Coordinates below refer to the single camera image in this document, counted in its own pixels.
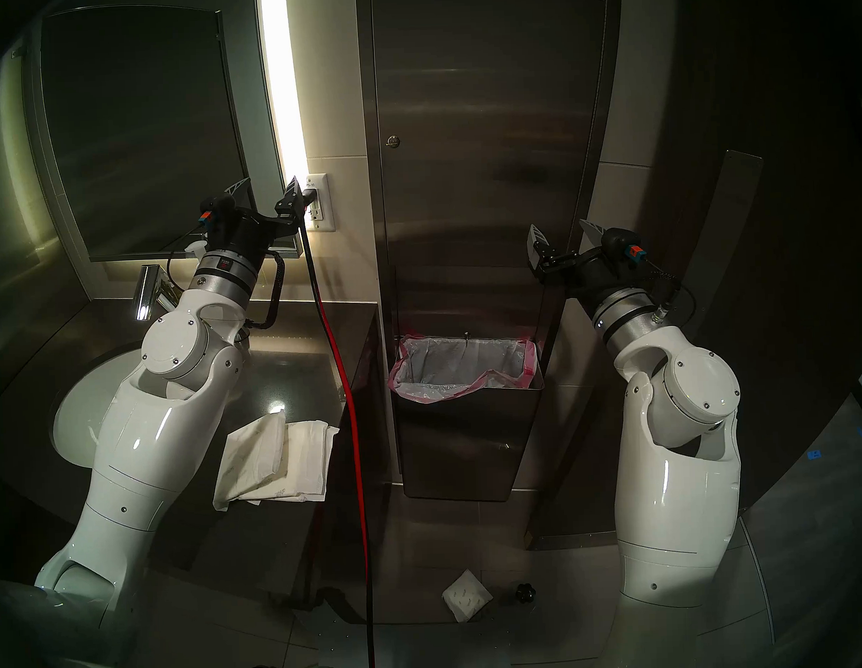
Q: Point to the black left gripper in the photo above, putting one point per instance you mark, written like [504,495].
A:
[248,234]

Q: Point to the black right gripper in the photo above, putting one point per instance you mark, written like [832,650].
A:
[591,275]

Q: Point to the stainless towel dispenser door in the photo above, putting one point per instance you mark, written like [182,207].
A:
[488,158]

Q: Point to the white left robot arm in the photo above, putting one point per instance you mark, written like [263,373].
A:
[160,445]

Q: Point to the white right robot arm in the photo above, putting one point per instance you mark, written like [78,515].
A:
[679,483]

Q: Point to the stainless dispenser cabinet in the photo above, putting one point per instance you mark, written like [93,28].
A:
[374,268]

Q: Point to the white paper towel pack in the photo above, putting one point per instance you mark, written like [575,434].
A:
[309,461]
[249,459]

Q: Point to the vertical light strip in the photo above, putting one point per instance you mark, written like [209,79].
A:
[281,81]

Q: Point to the dark stall partition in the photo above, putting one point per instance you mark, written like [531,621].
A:
[716,242]

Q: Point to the chrome faucet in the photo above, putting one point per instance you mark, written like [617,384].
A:
[146,294]

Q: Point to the pink trash bag liner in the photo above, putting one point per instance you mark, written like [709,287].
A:
[460,367]

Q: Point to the stainless trash bin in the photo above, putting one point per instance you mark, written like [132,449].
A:
[463,448]

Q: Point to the white sink basin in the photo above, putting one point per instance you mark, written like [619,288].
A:
[75,420]

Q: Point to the black knob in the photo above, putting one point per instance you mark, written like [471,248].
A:
[525,593]

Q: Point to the folded white paper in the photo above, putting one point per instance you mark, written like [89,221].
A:
[468,596]

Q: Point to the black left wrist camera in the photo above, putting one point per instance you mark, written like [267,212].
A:
[214,210]

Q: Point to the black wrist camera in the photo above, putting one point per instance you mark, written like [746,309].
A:
[621,244]
[214,210]

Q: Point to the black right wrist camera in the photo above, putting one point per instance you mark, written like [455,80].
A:
[621,244]

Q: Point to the white wall outlet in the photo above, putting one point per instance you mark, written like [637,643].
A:
[323,217]

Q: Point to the wall mirror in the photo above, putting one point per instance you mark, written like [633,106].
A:
[142,135]

